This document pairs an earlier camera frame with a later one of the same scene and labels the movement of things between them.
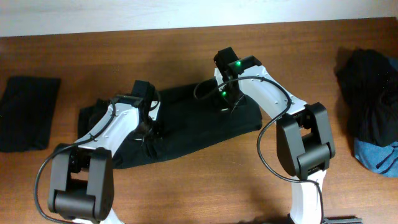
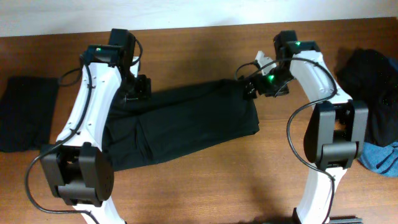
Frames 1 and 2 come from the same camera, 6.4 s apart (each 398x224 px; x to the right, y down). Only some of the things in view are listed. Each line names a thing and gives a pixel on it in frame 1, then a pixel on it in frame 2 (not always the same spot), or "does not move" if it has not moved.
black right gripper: [222, 104] to [252, 84]
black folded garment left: [27, 108] does not move
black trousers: [189, 113] does not move
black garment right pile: [368, 79] does not move
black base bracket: [342, 220] does not move
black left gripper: [158, 133] to [145, 91]
